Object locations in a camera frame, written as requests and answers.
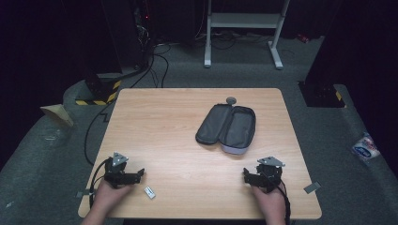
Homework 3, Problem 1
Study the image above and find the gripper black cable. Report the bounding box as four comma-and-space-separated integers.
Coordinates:
272, 174, 292, 225
88, 157, 113, 210

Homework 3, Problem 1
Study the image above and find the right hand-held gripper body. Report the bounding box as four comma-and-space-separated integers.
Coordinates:
251, 156, 286, 193

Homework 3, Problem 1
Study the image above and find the person's right hand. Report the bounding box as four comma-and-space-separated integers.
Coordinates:
251, 182, 287, 219

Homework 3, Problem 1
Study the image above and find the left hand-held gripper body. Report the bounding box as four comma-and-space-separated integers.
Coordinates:
103, 152, 136, 189

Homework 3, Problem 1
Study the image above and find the grey tape strip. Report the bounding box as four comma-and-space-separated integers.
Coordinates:
302, 181, 323, 195
75, 188, 92, 199

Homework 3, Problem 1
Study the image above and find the white metal stand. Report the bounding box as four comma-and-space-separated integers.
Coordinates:
203, 0, 291, 70

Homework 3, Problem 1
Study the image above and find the white blue plastic packet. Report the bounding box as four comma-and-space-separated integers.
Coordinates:
351, 132, 382, 161

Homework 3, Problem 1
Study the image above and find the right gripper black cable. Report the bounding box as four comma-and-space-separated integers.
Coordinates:
272, 174, 292, 225

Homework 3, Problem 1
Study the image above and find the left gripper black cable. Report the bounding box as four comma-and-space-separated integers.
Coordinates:
88, 157, 113, 210

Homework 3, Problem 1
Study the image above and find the beige cardboard piece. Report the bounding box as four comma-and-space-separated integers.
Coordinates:
39, 103, 75, 128

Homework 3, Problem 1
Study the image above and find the black yellow striped stand base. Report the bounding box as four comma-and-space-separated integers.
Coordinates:
74, 72, 123, 107

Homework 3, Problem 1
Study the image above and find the white eraser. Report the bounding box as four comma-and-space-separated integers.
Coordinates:
144, 186, 157, 200

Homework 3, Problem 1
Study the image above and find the black floor cable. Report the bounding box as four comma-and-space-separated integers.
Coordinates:
83, 43, 172, 167

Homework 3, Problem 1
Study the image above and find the grey pencil case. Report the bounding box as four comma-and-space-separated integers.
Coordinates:
194, 103, 257, 156

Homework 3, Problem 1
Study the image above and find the dark equipment rack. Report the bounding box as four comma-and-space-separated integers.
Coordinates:
101, 0, 156, 71

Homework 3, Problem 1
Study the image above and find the person's left hand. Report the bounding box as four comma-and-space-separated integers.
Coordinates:
93, 179, 133, 218

